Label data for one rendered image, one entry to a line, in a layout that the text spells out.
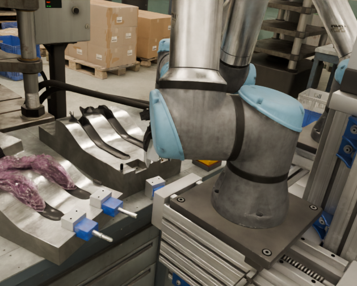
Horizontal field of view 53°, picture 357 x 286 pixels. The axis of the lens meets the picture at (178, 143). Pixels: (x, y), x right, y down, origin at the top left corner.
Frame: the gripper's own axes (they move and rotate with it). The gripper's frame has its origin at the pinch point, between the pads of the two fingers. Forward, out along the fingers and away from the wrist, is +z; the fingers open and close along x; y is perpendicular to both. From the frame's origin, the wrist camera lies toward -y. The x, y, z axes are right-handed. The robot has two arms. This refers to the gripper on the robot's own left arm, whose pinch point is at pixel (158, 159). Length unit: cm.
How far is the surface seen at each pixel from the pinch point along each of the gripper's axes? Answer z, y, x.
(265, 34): 58, -405, 570
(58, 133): 4.6, -38.3, -15.3
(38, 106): 10, -78, -8
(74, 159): 10.7, -28.4, -13.8
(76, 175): 5.6, -11.6, -20.4
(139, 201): 12.8, 0.4, -5.7
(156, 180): 7.4, -0.2, 0.3
